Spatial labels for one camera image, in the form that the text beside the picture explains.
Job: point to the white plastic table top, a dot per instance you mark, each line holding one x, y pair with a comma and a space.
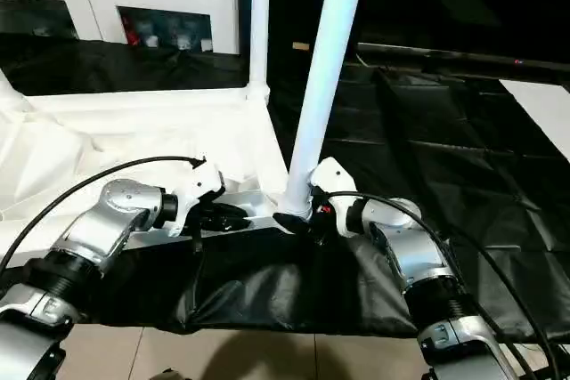
134, 131

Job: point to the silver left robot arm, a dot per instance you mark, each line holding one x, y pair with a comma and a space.
107, 220

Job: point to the black plastic mat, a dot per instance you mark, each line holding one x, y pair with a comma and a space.
445, 184

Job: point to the dark grey rounded object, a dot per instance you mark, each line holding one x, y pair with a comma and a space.
167, 375

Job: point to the small tan tag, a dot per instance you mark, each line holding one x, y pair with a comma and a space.
301, 46

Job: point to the white flat board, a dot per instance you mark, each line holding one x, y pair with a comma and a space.
543, 109

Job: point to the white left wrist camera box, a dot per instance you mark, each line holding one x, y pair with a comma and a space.
200, 189

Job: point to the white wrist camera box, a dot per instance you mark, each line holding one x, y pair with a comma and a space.
331, 175
200, 189

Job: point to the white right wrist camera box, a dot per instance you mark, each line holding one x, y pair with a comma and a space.
331, 175

